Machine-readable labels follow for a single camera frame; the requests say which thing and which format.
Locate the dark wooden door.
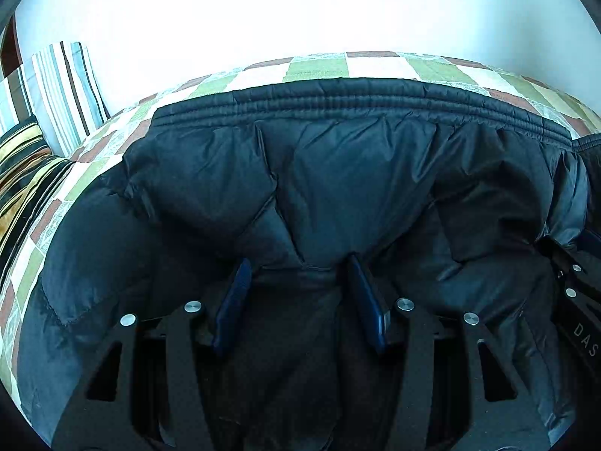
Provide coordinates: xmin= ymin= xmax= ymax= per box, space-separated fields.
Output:
xmin=1 ymin=13 xmax=23 ymax=78

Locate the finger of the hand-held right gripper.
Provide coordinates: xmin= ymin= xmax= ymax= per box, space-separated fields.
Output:
xmin=536 ymin=234 xmax=589 ymax=302

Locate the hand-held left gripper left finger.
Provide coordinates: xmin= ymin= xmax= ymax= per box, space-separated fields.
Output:
xmin=51 ymin=257 xmax=254 ymax=451

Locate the striped headboard cushion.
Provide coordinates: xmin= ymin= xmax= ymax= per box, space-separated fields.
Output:
xmin=0 ymin=41 xmax=111 ymax=157

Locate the black puffer jacket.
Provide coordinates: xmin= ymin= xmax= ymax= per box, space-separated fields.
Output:
xmin=14 ymin=77 xmax=601 ymax=451

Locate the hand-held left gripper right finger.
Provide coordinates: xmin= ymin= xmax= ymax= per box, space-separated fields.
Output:
xmin=346 ymin=254 xmax=553 ymax=451

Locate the striped yellow black pillow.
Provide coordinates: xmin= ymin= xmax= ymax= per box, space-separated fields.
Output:
xmin=0 ymin=115 xmax=75 ymax=287

